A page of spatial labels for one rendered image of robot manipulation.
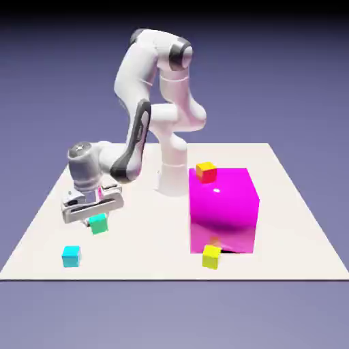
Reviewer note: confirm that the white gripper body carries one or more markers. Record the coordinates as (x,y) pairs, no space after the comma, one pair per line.
(81,211)

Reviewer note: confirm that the small green cube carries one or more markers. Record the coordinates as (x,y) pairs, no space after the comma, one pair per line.
(98,225)

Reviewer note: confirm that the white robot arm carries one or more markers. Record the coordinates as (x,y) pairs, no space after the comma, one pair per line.
(141,79)

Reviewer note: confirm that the small cyan cube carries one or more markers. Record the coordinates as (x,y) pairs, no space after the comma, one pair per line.
(71,256)

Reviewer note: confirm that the small orange cube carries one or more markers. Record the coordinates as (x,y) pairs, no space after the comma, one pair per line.
(206,173)

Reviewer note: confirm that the small yellow cube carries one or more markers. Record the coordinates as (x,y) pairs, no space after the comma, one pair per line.
(211,257)

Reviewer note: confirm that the large magenta box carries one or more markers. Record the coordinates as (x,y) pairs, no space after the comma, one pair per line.
(223,210)

